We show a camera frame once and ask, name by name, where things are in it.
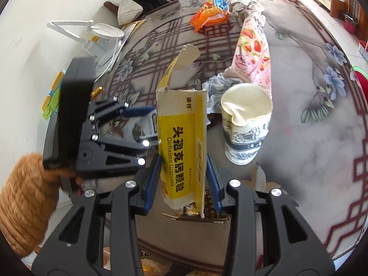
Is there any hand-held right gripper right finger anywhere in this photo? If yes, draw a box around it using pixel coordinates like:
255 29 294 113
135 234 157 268
205 153 335 276

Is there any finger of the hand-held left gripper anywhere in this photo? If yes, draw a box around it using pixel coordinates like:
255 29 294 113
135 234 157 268
85 97 157 134
76 134 161 179

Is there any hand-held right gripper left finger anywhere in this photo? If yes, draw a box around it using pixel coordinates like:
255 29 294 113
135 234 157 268
32 154 163 276

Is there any teal and white box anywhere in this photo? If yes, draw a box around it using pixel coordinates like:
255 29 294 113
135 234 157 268
124 114 158 143

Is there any yellow medicine box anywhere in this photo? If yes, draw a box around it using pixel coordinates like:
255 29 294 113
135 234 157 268
155 44 208 219

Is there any orange snack bag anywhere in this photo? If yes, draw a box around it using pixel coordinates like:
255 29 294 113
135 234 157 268
190 0 230 33

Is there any printed paper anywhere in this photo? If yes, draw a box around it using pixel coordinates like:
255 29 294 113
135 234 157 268
228 0 265 27

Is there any red basin with green rim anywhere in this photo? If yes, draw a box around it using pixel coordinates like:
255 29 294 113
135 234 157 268
351 66 368 93

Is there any person's left forearm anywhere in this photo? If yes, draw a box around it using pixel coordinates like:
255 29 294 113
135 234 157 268
0 153 61 258

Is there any red trash bin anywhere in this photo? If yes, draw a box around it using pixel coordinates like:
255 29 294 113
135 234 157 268
343 13 360 32

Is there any blue yellow green folding stand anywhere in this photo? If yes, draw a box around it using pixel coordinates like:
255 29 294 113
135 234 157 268
42 69 103 120

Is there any brown patterned cardboard box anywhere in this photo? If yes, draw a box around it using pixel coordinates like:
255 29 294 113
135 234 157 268
161 202 230 225

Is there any white paper cup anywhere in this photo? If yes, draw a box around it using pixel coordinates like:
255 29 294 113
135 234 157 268
220 83 273 165

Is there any white booklet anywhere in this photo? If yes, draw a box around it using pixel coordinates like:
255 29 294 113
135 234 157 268
95 33 135 77

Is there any crumpled white blue tissue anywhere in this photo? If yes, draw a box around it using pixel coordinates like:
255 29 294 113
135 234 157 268
202 73 239 114

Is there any yellow picture book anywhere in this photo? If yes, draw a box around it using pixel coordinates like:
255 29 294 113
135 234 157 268
121 20 147 33

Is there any white folding desk lamp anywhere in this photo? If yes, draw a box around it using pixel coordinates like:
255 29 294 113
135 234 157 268
47 20 125 64

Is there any white padded cloth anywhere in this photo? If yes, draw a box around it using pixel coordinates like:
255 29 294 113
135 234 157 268
116 0 143 26

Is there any pink plastic wrapper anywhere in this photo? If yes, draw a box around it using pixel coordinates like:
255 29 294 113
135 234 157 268
224 13 272 98

